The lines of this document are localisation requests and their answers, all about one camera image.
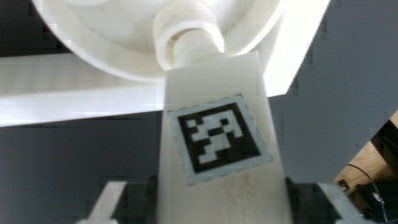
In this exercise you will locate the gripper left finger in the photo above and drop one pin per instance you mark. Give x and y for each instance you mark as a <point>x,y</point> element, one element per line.
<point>126,204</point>

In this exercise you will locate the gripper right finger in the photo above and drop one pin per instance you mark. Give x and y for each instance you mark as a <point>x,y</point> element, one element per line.
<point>320,204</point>

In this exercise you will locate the white stool leg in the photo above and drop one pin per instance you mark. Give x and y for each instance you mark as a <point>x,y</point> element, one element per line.
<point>220,179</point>

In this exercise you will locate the white L-shaped fence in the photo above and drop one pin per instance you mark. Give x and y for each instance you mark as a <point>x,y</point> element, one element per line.
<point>57,89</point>

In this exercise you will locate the white round stool seat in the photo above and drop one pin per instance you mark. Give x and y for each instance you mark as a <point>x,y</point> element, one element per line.
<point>119,32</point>

